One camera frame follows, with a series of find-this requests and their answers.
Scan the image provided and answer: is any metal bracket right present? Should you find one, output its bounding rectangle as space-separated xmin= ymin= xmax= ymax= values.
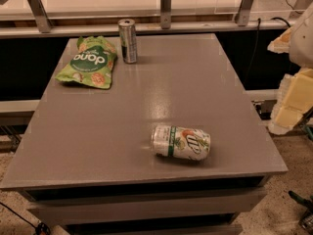
xmin=235 ymin=0 xmax=253 ymax=26

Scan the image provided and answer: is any green snack chip bag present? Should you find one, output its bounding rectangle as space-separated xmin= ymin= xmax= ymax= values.
xmin=55 ymin=36 xmax=117 ymax=89

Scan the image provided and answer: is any black floor cable left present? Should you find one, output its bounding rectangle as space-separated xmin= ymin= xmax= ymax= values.
xmin=0 ymin=201 xmax=52 ymax=235

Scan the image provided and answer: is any grey cabinet with drawers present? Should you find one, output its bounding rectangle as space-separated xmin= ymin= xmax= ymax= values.
xmin=1 ymin=34 xmax=287 ymax=235

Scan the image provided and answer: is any green tool on floor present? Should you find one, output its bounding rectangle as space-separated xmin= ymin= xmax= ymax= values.
xmin=289 ymin=191 xmax=313 ymax=235

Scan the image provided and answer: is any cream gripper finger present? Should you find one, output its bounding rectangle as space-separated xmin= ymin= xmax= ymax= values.
xmin=268 ymin=68 xmax=313 ymax=135
xmin=267 ymin=27 xmax=291 ymax=54

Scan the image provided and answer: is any tall slim silver can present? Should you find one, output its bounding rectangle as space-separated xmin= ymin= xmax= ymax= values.
xmin=118 ymin=19 xmax=137 ymax=64

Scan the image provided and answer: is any metal bracket middle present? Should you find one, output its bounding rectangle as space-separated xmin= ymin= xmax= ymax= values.
xmin=160 ymin=0 xmax=171 ymax=29

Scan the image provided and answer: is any white green 7up can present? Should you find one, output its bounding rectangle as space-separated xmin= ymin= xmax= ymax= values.
xmin=151 ymin=125 xmax=210 ymax=161

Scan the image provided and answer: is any metal bracket left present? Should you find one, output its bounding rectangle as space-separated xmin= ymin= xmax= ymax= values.
xmin=27 ymin=0 xmax=52 ymax=33

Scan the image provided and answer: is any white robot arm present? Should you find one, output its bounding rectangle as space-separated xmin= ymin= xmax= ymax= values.
xmin=267 ymin=4 xmax=313 ymax=135

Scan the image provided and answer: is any metal rail shelf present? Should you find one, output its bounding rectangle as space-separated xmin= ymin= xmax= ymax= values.
xmin=0 ymin=10 xmax=294 ymax=39

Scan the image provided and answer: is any black hanging cable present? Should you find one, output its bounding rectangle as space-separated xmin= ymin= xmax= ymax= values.
xmin=244 ymin=17 xmax=291 ymax=86

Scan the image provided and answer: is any metal bracket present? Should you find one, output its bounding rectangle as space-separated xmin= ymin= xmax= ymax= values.
xmin=160 ymin=0 xmax=171 ymax=29
xmin=235 ymin=0 xmax=253 ymax=26
xmin=27 ymin=0 xmax=52 ymax=33

